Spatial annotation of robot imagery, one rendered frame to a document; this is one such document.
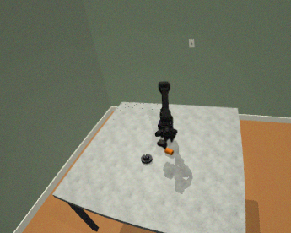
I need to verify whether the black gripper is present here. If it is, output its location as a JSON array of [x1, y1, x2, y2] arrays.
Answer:
[[157, 128, 178, 149]]

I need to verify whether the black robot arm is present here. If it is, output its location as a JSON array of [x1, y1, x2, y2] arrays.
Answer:
[[155, 82, 174, 139]]

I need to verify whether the orange tapered knob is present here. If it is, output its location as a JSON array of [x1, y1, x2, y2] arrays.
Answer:
[[165, 148, 174, 155]]

